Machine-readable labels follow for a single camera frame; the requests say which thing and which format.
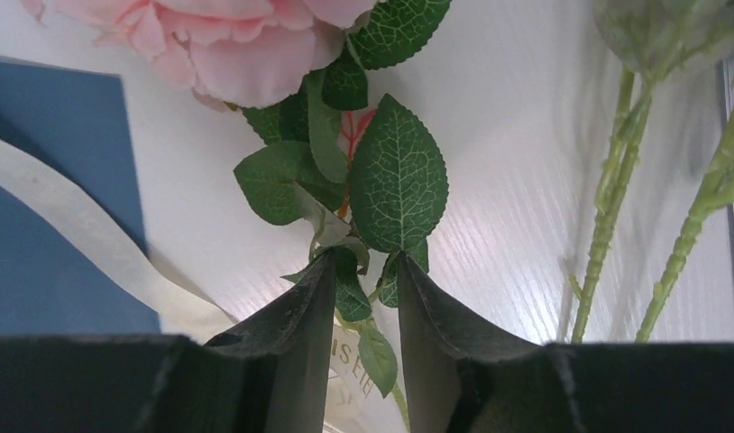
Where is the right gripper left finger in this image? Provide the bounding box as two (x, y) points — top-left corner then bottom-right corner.
(206, 252), (336, 432)

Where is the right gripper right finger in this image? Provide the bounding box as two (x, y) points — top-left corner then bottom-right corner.
(395, 253), (549, 432)

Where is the cream ribbon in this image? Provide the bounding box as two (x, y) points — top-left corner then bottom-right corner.
(0, 130), (374, 433)

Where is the blue wrapping paper sheet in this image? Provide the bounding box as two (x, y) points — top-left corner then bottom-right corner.
(0, 57), (161, 335)

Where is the pale pink fake flower stem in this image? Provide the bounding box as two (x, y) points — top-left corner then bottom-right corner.
(569, 1), (734, 344)

